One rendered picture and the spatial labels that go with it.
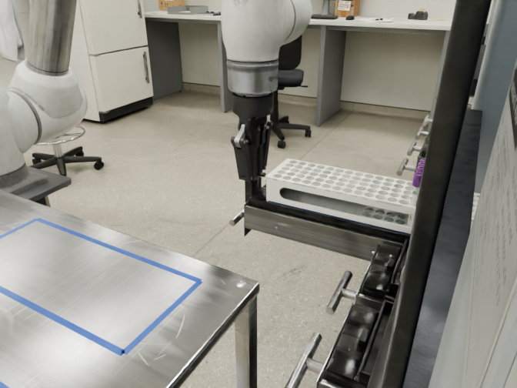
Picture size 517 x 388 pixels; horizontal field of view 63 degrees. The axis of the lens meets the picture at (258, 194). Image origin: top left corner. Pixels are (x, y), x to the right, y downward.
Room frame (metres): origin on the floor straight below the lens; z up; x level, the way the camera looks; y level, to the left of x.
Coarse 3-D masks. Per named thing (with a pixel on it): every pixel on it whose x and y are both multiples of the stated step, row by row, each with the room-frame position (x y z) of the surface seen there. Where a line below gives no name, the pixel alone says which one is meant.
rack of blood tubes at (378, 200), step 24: (288, 168) 0.73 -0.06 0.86; (312, 168) 0.73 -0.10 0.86; (336, 168) 0.73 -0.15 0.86; (288, 192) 0.73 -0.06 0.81; (312, 192) 0.65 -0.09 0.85; (336, 192) 0.63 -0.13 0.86; (360, 192) 0.63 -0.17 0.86; (384, 192) 0.63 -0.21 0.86; (408, 192) 0.63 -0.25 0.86; (360, 216) 0.61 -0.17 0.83; (384, 216) 0.61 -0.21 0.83; (408, 216) 0.61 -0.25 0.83
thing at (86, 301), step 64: (0, 192) 0.71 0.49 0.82; (0, 256) 0.50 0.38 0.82; (64, 256) 0.50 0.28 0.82; (128, 256) 0.50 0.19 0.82; (0, 320) 0.37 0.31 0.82; (64, 320) 0.37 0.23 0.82; (128, 320) 0.37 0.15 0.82; (192, 320) 0.37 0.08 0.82; (256, 320) 0.44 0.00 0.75; (0, 384) 0.29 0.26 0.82; (64, 384) 0.29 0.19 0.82; (128, 384) 0.29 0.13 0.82; (256, 384) 0.44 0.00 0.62
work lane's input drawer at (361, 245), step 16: (256, 192) 0.72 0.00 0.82; (256, 208) 0.68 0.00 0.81; (272, 208) 0.67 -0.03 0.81; (288, 208) 0.66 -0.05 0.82; (256, 224) 0.68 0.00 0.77; (272, 224) 0.66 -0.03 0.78; (288, 224) 0.65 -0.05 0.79; (304, 224) 0.63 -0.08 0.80; (320, 224) 0.62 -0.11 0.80; (336, 224) 0.62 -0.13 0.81; (352, 224) 0.60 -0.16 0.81; (304, 240) 0.63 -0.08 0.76; (320, 240) 0.62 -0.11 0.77; (336, 240) 0.61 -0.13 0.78; (352, 240) 0.59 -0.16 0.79; (368, 240) 0.58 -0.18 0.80; (384, 240) 0.57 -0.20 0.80; (400, 240) 0.57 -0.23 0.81; (352, 256) 0.59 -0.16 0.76; (368, 256) 0.58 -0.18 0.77
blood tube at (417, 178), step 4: (416, 172) 0.58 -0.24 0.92; (420, 172) 0.58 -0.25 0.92; (416, 176) 0.57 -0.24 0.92; (420, 176) 0.57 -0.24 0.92; (416, 180) 0.57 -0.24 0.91; (420, 180) 0.57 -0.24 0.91; (412, 184) 0.58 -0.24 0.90; (416, 184) 0.57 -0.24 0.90; (412, 188) 0.58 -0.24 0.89; (416, 188) 0.57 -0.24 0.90; (412, 192) 0.58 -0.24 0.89; (416, 192) 0.57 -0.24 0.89; (412, 196) 0.58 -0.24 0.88; (416, 196) 0.57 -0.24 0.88; (412, 200) 0.58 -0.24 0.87; (416, 200) 0.57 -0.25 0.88; (412, 204) 0.58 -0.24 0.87; (412, 216) 0.57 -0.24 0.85; (408, 220) 0.58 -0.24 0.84; (412, 220) 0.57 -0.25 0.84; (408, 224) 0.58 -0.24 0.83
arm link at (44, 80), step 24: (48, 0) 1.07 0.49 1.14; (72, 0) 1.11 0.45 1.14; (48, 24) 1.08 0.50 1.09; (72, 24) 1.13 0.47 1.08; (48, 48) 1.09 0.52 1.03; (24, 72) 1.09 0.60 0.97; (48, 72) 1.10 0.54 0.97; (72, 72) 1.17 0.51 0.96; (24, 96) 1.07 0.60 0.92; (48, 96) 1.08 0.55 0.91; (72, 96) 1.14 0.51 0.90; (48, 120) 1.08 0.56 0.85; (72, 120) 1.16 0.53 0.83
